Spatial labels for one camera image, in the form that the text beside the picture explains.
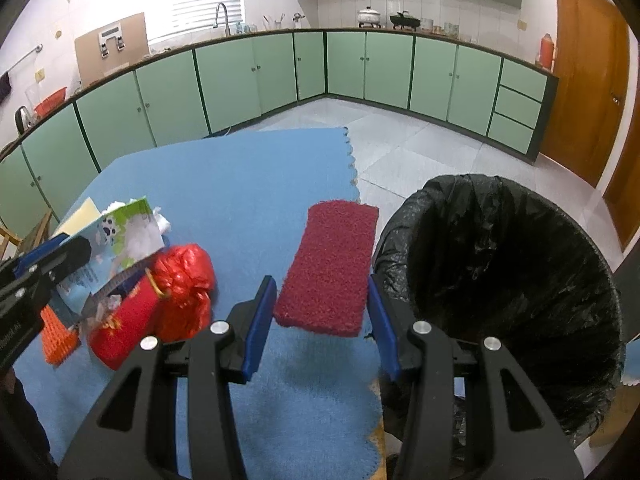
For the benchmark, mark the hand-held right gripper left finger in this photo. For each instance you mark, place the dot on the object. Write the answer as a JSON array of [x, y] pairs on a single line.
[[260, 327]]

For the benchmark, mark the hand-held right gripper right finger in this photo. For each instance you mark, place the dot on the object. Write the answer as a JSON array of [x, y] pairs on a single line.
[[382, 332]]

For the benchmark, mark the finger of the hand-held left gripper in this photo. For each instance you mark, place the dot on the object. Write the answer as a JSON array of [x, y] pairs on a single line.
[[42, 260]]

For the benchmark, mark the orange plastic brush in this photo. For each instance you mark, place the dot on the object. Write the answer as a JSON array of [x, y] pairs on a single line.
[[57, 341]]

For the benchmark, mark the pale yellow sheet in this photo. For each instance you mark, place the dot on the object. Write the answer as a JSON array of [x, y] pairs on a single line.
[[82, 215]]

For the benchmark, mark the clear plastic wrapper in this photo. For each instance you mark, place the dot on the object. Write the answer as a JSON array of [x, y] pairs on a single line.
[[102, 306]]

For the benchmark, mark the red scouring pad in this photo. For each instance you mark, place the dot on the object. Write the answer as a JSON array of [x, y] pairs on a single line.
[[330, 260]]

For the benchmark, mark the red plastic bag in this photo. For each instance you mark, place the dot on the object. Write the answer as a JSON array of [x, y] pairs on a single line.
[[185, 270]]

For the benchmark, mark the bin with black bag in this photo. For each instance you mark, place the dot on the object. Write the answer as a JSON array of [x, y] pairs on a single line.
[[500, 270]]

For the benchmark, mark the person's left forearm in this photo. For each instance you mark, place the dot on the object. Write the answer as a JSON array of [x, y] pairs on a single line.
[[22, 435]]

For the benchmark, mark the wooden chair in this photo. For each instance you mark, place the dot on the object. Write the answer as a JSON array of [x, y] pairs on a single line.
[[35, 234]]

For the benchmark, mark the steel electric kettle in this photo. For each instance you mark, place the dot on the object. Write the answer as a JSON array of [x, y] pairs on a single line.
[[22, 119]]

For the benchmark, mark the blue felt mat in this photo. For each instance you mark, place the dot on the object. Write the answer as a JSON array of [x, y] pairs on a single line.
[[250, 185]]

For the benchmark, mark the red plastic basin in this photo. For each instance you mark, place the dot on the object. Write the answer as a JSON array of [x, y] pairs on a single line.
[[50, 101]]

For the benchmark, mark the dark hanging cloth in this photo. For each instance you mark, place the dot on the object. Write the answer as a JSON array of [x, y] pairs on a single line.
[[5, 89]]

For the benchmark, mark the brown cardboard box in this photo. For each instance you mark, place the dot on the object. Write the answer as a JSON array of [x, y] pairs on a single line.
[[130, 40]]

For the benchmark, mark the green base cabinet run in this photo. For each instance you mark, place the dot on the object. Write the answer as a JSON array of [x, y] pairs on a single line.
[[225, 80]]

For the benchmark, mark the steel kitchen faucet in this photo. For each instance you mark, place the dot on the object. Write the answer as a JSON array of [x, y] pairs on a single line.
[[226, 20]]

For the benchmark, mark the utensil holder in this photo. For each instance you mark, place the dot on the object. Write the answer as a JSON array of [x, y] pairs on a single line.
[[276, 23]]

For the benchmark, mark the row of glass cups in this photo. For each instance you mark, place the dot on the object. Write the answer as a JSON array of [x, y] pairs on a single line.
[[450, 29]]

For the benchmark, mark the black wok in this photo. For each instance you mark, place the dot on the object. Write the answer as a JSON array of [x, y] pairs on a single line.
[[404, 21]]

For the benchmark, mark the white cooking pot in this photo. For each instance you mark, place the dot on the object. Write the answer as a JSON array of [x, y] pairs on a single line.
[[368, 16]]

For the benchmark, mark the wooden door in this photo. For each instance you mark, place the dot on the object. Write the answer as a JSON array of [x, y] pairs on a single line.
[[585, 85]]

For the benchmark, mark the red thermos flask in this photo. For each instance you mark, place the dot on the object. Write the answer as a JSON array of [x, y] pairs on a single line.
[[546, 52]]

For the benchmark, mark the steel towel rail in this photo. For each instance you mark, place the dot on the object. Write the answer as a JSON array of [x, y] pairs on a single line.
[[22, 60]]

